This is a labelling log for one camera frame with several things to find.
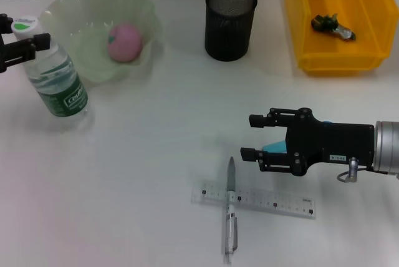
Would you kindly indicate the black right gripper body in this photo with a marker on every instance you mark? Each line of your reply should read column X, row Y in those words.
column 336, row 142

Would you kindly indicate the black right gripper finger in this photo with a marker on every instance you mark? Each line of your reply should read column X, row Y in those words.
column 265, row 120
column 271, row 162

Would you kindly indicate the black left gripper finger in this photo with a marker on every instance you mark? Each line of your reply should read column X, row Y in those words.
column 42, row 42
column 4, row 23

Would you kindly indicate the clear green-label water bottle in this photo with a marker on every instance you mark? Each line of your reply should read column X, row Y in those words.
column 62, row 92

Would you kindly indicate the pink toy peach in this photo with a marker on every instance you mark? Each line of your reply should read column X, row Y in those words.
column 126, row 45

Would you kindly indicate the green plastic wrapper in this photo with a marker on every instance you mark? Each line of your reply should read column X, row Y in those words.
column 327, row 23

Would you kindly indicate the blue scissors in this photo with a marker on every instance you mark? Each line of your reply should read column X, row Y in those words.
column 275, row 148

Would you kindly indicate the clear plastic ruler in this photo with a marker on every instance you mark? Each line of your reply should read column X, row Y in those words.
column 268, row 201

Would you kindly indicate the translucent green fruit plate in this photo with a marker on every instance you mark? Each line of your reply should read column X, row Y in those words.
column 93, row 8

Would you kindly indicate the grey white pen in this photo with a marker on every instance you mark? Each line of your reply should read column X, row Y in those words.
column 230, row 217

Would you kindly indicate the black mesh pen holder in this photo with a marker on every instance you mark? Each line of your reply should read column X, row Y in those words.
column 230, row 36

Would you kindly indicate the yellow plastic bin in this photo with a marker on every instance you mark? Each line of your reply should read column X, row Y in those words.
column 311, row 58

